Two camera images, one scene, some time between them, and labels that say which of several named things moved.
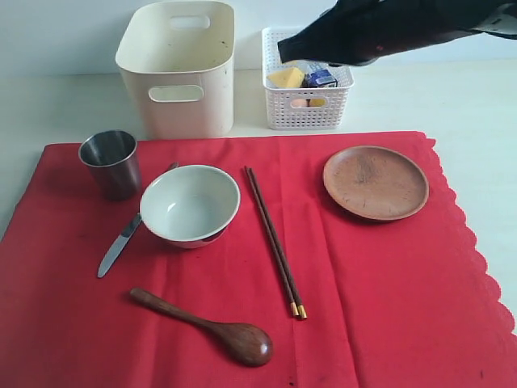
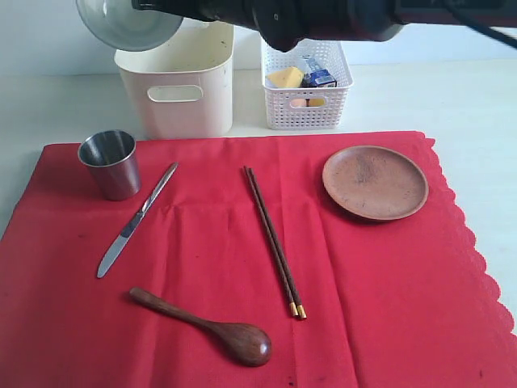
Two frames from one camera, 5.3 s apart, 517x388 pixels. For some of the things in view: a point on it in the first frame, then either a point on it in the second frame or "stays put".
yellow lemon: [318, 102] stays put
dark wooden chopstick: [303, 314] stays put
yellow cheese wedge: [289, 78] stays put
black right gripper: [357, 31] → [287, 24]
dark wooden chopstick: [293, 305] stays put
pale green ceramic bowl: [190, 206] → [117, 23]
